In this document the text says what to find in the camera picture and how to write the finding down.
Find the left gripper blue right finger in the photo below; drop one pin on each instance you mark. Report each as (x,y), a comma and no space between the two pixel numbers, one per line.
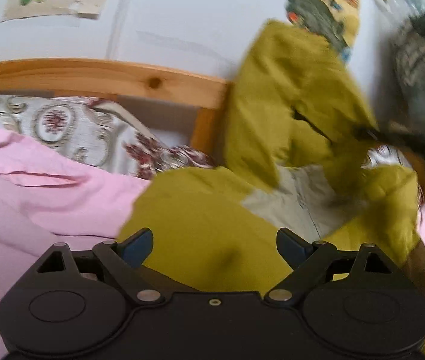
(300,254)

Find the white wall pipe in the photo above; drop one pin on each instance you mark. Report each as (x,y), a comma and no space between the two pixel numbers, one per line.
(118,23)

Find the floral satin pillow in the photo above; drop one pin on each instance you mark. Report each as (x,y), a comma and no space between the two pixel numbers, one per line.
(96,132)

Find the pink bed sheet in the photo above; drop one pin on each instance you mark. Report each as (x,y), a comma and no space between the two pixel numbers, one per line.
(47,213)

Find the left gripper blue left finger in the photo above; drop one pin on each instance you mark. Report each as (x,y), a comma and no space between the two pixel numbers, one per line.
(133,251)

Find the landscape painting poster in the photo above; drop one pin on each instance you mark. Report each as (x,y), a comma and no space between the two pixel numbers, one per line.
(335,20)

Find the wooden bed frame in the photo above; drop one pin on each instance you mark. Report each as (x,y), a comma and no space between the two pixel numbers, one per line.
(116,80)

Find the beige olive brown hooded jacket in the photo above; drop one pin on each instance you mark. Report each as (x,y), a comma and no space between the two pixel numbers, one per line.
(288,161)

